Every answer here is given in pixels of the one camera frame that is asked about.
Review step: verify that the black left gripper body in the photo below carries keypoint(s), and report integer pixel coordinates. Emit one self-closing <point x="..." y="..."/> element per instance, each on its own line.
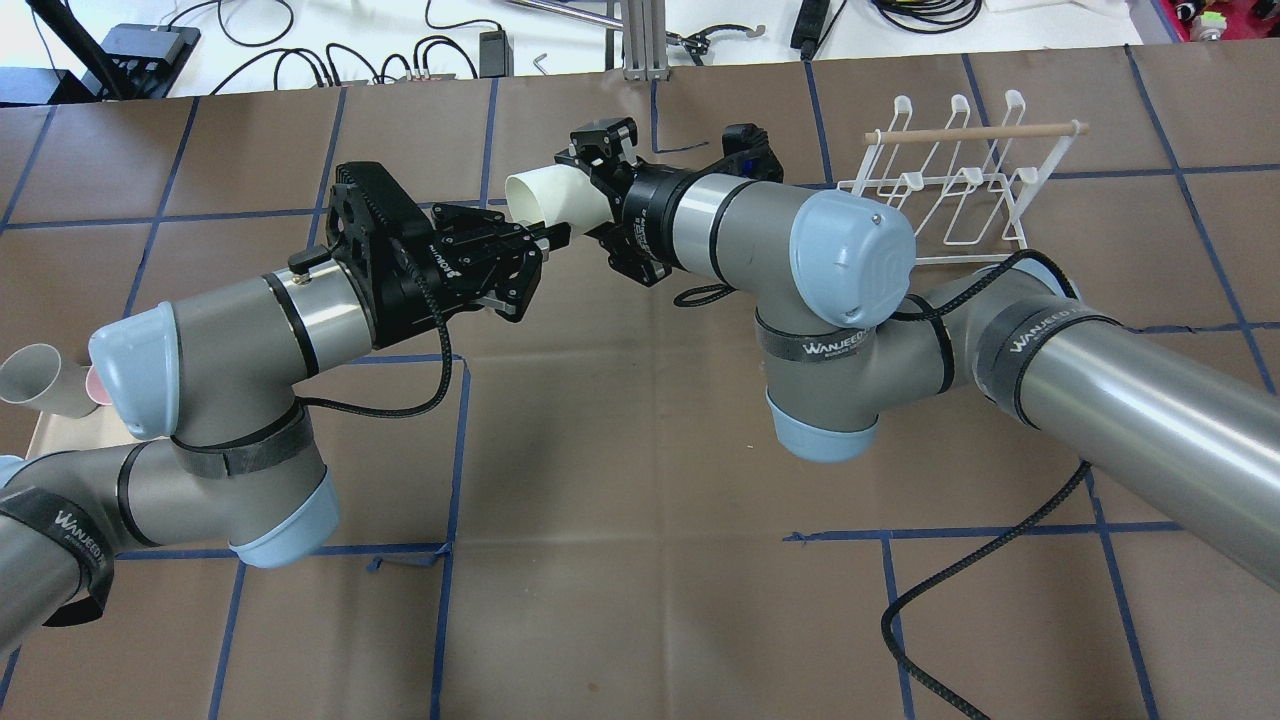
<point x="418" y="287"/>

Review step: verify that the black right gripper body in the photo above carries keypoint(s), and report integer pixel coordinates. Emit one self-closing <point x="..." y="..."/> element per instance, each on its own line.
<point x="646" y="212"/>

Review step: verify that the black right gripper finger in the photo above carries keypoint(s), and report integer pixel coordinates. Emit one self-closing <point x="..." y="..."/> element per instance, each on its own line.
<point x="603" y="150"/>

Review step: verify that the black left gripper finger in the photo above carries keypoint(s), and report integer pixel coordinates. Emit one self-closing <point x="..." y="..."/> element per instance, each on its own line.
<point x="539" y="239"/>

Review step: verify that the white plastic cup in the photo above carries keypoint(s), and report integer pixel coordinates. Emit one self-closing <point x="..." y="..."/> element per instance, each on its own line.
<point x="557" y="194"/>

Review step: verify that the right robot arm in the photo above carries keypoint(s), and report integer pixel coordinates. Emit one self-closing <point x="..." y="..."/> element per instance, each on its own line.
<point x="844" y="339"/>

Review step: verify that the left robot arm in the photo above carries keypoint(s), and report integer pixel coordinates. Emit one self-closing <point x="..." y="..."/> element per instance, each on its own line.
<point x="223" y="447"/>

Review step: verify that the pink plastic cup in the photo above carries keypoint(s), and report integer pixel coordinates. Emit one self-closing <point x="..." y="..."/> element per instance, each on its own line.
<point x="95" y="387"/>

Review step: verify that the grey plastic cup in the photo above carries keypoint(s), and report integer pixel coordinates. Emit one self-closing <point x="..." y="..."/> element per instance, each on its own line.
<point x="43" y="379"/>

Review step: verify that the light blue cup near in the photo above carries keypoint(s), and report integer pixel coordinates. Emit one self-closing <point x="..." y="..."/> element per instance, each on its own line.
<point x="9" y="466"/>

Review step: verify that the black power adapter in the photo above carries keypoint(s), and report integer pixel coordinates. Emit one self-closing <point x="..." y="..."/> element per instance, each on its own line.
<point x="495" y="54"/>

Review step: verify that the cream plastic tray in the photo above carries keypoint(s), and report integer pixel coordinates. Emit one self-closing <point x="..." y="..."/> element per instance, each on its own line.
<point x="100" y="429"/>

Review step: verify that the aluminium frame post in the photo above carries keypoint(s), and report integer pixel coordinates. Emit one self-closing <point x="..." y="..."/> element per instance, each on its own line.
<point x="645" y="56"/>

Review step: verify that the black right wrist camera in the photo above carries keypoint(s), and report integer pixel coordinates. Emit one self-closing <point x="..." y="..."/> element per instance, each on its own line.
<point x="747" y="153"/>

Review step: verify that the white wire cup rack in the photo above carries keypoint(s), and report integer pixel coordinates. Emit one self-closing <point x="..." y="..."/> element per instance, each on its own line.
<point x="963" y="184"/>

